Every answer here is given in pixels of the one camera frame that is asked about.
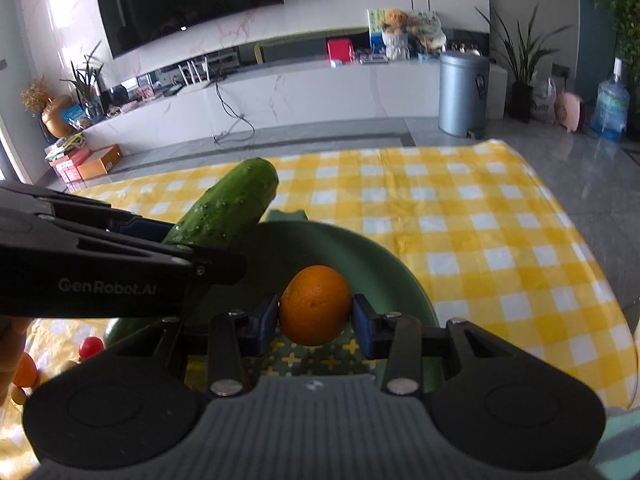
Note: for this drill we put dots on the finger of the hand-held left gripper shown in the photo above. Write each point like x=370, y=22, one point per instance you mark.
x=140, y=227
x=215, y=269

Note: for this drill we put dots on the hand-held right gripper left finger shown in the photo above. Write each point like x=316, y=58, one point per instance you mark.
x=265, y=325

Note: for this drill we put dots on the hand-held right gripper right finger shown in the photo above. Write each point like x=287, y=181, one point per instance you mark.
x=367, y=332

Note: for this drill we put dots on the orange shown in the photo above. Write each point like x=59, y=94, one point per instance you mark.
x=26, y=370
x=315, y=305

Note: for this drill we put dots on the green colander bowl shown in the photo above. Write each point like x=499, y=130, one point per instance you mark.
x=390, y=280

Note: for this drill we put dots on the red cherry tomato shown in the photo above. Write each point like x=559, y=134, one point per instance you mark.
x=91, y=348

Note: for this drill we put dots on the green cucumber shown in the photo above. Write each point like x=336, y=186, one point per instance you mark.
x=225, y=205

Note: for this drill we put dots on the brown kiwi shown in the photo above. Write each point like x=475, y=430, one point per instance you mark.
x=71, y=366
x=18, y=396

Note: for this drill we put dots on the person's left hand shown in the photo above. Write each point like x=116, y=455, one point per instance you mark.
x=9, y=350

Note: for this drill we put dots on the orange cardboard box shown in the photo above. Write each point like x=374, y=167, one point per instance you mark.
x=100, y=162

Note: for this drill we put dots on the pink boxes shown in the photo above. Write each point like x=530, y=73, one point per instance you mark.
x=70, y=170

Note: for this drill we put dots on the stack of papers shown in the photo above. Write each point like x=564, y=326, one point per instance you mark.
x=62, y=146

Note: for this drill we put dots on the blue snack bag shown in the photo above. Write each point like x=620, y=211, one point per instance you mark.
x=76, y=116

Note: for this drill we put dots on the gold round vase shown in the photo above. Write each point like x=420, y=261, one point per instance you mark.
x=57, y=117

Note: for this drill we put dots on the yellow checkered tablecloth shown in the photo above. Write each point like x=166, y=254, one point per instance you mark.
x=450, y=220

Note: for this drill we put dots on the small leafy potted plant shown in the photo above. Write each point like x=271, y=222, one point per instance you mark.
x=87, y=85

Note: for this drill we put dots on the white router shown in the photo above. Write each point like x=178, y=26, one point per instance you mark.
x=192, y=82

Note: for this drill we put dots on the dried yellow flowers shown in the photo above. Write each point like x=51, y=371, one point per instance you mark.
x=34, y=95

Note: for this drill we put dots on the white marble tv console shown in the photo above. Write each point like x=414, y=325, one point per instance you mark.
x=325, y=95

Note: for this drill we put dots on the red box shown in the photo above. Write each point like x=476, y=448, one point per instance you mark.
x=340, y=52

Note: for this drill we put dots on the grey metal trash can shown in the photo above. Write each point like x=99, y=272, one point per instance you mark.
x=462, y=95

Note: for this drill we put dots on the tall leafy potted plant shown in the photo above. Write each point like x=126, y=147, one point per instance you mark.
x=522, y=100

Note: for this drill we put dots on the person's striped teal pants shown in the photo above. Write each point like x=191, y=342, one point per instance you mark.
x=622, y=450

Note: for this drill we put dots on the green blue picture book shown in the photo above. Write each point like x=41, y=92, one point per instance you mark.
x=375, y=30

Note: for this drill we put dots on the white plastic bag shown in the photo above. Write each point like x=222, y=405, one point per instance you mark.
x=544, y=100

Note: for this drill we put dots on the pink pig heater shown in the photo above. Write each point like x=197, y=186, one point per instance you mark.
x=567, y=112

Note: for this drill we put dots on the round printed hand fan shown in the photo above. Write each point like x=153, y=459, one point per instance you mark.
x=427, y=30

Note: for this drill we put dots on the blue water jug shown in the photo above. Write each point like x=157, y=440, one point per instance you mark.
x=611, y=110

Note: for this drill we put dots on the trailing ivy plant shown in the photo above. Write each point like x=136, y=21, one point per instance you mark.
x=622, y=20

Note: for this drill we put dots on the black wall television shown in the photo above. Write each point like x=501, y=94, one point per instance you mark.
x=185, y=5

